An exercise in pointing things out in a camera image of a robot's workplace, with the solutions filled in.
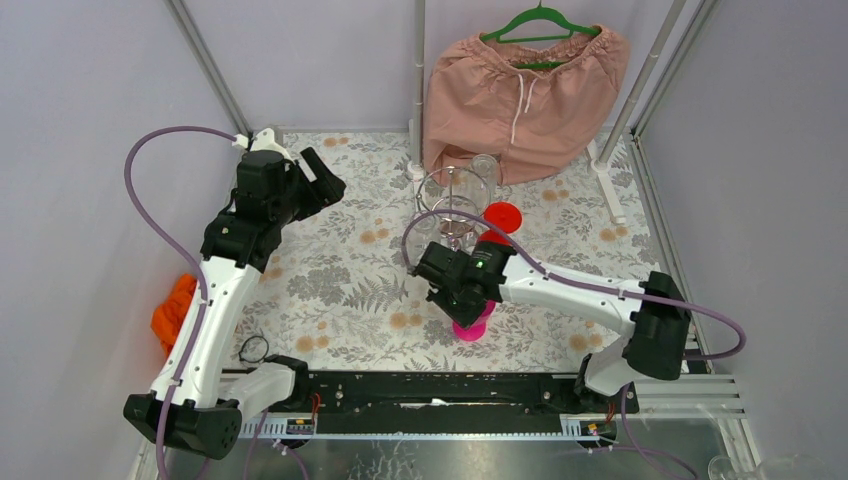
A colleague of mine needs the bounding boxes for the pink wine glass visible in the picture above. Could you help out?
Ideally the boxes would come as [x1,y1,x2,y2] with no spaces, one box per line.
[452,301,497,342]

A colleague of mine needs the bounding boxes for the chrome wine glass rack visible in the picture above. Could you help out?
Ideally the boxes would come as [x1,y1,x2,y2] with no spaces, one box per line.
[415,166,492,251]

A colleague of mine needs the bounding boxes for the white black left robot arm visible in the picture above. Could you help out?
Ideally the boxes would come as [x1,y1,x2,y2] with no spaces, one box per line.
[123,148,346,460]

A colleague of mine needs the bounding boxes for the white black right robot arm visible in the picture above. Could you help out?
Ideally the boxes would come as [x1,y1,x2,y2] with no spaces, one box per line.
[411,242,691,412]

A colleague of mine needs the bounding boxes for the clear wine glass front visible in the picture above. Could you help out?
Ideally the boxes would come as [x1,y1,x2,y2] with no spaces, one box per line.
[404,215,439,267]

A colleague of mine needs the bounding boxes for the clear wine glass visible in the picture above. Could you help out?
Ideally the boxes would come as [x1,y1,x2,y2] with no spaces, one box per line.
[471,154,500,202]
[404,215,439,267]

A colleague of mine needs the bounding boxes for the red wine glass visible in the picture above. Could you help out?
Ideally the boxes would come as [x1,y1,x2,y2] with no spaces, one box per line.
[474,202,523,247]

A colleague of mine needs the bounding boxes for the clear wine glass back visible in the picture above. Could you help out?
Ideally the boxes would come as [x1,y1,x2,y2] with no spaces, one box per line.
[471,154,500,202]

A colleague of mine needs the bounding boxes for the orange cloth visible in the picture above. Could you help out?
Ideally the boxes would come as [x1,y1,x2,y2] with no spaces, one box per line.
[150,274,197,357]

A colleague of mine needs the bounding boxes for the pink shorts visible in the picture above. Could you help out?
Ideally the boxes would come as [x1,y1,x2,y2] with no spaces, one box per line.
[422,26,630,185]

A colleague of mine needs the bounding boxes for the green clothes hanger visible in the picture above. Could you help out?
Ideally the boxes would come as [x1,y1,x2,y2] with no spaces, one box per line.
[480,3,602,71]

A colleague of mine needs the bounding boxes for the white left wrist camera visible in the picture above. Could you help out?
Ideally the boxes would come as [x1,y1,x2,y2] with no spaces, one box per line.
[231,127,292,160]

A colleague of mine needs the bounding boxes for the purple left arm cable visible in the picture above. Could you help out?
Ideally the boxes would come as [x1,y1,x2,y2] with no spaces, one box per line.
[123,125,306,480]

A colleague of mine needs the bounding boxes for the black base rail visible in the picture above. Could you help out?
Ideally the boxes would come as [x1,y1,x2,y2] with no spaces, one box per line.
[270,370,640,435]

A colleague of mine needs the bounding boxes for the black hair tie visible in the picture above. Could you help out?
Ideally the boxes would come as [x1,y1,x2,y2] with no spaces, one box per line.
[238,335,271,365]

